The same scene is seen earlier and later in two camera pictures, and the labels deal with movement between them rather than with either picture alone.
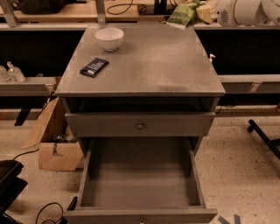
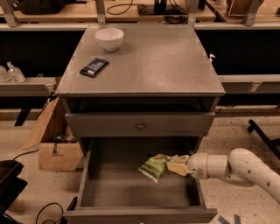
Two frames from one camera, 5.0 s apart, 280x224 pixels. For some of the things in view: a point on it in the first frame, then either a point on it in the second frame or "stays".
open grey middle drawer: (141, 180) stays
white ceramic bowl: (109, 38) stays
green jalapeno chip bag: (184, 15) -> (155, 166)
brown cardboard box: (59, 149) stays
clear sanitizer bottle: (15, 73) stays
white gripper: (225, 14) -> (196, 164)
